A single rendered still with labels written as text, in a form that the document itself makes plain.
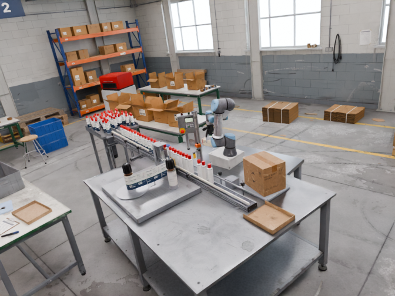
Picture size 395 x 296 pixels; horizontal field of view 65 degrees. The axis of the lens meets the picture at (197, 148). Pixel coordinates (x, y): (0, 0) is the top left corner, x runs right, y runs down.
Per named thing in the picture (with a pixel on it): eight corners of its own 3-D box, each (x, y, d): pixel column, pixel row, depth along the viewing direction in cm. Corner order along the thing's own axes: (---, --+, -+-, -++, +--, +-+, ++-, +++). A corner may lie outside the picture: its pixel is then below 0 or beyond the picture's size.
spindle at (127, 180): (126, 190, 299) (119, 164, 288) (134, 187, 304) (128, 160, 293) (130, 194, 292) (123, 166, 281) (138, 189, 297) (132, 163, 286)
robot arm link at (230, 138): (237, 147, 327) (237, 135, 322) (225, 148, 325) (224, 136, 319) (233, 143, 338) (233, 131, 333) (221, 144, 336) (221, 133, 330)
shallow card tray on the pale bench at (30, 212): (12, 215, 301) (10, 212, 299) (35, 202, 318) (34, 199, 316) (29, 225, 281) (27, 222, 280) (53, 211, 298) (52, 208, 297)
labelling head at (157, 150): (155, 165, 346) (151, 144, 336) (164, 161, 353) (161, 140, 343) (161, 168, 335) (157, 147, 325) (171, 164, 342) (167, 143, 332)
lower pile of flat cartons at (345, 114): (322, 120, 661) (322, 110, 652) (333, 113, 694) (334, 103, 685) (354, 124, 616) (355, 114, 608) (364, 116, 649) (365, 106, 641)
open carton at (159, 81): (147, 88, 806) (144, 74, 791) (161, 84, 841) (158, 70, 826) (156, 89, 783) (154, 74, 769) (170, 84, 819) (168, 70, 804)
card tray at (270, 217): (243, 217, 247) (243, 213, 246) (265, 204, 261) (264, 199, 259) (273, 235, 225) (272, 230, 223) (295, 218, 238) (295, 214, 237)
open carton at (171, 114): (163, 128, 494) (159, 106, 479) (183, 118, 530) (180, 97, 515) (181, 131, 471) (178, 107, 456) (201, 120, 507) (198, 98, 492)
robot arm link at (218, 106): (226, 148, 326) (228, 100, 297) (212, 150, 323) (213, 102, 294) (222, 143, 336) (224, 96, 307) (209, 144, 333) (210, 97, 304)
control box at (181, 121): (179, 131, 318) (177, 114, 311) (196, 129, 318) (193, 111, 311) (179, 134, 309) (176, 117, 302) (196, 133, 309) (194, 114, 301)
